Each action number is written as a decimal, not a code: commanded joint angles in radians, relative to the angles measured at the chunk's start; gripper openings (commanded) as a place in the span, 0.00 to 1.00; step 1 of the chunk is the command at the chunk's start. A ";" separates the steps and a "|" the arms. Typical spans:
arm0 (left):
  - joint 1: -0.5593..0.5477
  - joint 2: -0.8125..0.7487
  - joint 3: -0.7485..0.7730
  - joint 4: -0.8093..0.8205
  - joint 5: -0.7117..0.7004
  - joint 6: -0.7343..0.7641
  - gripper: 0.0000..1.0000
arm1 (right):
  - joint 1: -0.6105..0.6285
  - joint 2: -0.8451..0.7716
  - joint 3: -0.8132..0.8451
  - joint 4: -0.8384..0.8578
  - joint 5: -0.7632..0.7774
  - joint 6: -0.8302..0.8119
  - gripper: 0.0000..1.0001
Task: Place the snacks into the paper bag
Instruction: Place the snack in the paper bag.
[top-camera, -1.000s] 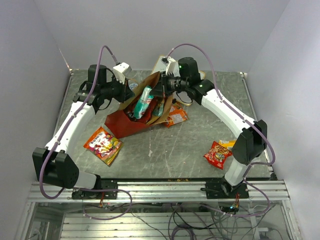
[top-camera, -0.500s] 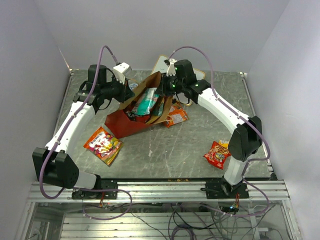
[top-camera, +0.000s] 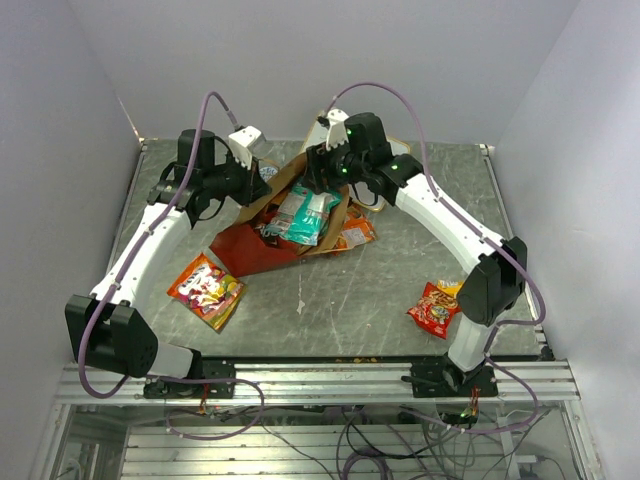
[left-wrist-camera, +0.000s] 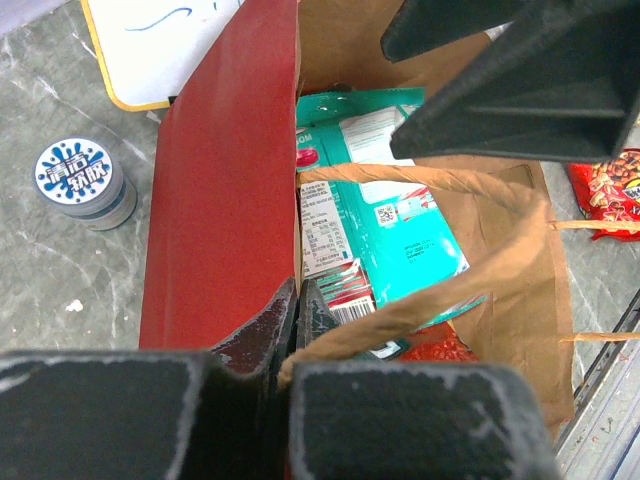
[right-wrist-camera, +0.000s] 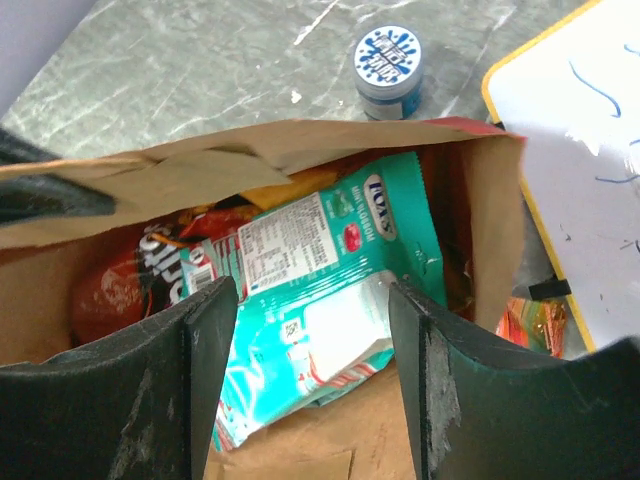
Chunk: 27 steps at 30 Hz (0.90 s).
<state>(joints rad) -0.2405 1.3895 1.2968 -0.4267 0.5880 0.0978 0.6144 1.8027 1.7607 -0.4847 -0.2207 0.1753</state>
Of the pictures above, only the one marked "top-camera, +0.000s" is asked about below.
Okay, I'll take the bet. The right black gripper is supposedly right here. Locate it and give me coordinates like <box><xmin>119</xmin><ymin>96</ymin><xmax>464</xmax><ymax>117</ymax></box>
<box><xmin>301</xmin><ymin>134</ymin><xmax>368</xmax><ymax>195</ymax></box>

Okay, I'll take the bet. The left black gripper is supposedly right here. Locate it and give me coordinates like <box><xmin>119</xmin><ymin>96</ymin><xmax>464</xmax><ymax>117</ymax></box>
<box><xmin>204</xmin><ymin>150</ymin><xmax>273</xmax><ymax>208</ymax></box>

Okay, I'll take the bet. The teal snack pouch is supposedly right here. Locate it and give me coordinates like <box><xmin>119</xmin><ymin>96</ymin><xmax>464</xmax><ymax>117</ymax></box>
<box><xmin>261</xmin><ymin>182</ymin><xmax>342</xmax><ymax>246</ymax></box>

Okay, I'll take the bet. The orange white snack pack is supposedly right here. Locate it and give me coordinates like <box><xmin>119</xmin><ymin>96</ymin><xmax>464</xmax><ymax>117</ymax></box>
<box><xmin>331</xmin><ymin>204</ymin><xmax>377</xmax><ymax>254</ymax></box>

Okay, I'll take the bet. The red brown paper bag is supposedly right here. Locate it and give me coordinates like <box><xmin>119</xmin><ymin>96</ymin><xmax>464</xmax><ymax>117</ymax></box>
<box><xmin>210</xmin><ymin>153</ymin><xmax>349</xmax><ymax>277</ymax></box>

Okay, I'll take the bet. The small red snack bag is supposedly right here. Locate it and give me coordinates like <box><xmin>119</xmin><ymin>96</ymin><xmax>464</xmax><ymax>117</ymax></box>
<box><xmin>407</xmin><ymin>282</ymin><xmax>461</xmax><ymax>339</ymax></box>

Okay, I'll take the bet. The red Doritos chips bag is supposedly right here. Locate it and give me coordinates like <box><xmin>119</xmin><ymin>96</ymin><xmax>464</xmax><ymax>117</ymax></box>
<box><xmin>253</xmin><ymin>221</ymin><xmax>312</xmax><ymax>255</ymax></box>

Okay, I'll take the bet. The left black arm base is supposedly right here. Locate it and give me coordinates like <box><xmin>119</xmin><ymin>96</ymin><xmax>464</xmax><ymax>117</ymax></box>
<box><xmin>142</xmin><ymin>362</ymin><xmax>237</xmax><ymax>402</ymax></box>

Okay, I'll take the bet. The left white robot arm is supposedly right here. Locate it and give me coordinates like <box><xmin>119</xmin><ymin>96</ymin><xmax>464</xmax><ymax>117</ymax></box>
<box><xmin>65</xmin><ymin>126</ymin><xmax>270</xmax><ymax>397</ymax></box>

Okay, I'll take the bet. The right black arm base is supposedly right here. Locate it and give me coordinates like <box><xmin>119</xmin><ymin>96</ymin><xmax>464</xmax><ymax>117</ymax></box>
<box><xmin>401</xmin><ymin>358</ymin><xmax>498</xmax><ymax>398</ymax></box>

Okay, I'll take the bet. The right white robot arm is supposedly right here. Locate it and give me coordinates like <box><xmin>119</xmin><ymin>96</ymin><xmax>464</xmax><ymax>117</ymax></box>
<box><xmin>303</xmin><ymin>109</ymin><xmax>527</xmax><ymax>396</ymax></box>

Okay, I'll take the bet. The colourful candy bag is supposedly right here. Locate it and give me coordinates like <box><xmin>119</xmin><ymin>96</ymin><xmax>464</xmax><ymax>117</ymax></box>
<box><xmin>167</xmin><ymin>253</ymin><xmax>246</xmax><ymax>333</ymax></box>

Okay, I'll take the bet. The small blue white jar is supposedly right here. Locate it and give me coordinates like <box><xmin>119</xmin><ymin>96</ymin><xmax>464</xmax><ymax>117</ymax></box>
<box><xmin>259</xmin><ymin>166</ymin><xmax>279</xmax><ymax>182</ymax></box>

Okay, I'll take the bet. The small whiteboard with writing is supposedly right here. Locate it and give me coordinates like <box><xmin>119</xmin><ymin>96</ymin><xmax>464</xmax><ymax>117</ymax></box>
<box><xmin>300</xmin><ymin>108</ymin><xmax>411</xmax><ymax>212</ymax></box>

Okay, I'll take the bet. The yellow snack bar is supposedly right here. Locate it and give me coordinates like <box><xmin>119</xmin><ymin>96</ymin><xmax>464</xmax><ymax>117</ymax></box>
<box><xmin>437</xmin><ymin>280</ymin><xmax>463</xmax><ymax>298</ymax></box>

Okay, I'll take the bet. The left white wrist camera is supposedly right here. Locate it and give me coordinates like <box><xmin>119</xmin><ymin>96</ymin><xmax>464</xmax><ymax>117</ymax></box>
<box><xmin>228</xmin><ymin>126</ymin><xmax>265</xmax><ymax>170</ymax></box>

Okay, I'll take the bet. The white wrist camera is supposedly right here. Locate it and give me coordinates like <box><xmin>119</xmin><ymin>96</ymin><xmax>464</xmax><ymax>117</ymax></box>
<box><xmin>316</xmin><ymin>108</ymin><xmax>349</xmax><ymax>151</ymax></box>
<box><xmin>228</xmin><ymin>126</ymin><xmax>265</xmax><ymax>170</ymax></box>

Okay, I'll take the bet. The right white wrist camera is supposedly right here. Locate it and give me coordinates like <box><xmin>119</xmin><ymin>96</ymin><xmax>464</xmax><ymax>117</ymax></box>
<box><xmin>316</xmin><ymin>108</ymin><xmax>349</xmax><ymax>151</ymax></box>

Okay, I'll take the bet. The aluminium frame rail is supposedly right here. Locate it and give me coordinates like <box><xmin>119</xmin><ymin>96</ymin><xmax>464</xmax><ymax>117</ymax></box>
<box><xmin>54</xmin><ymin>361</ymin><xmax>581</xmax><ymax>406</ymax></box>

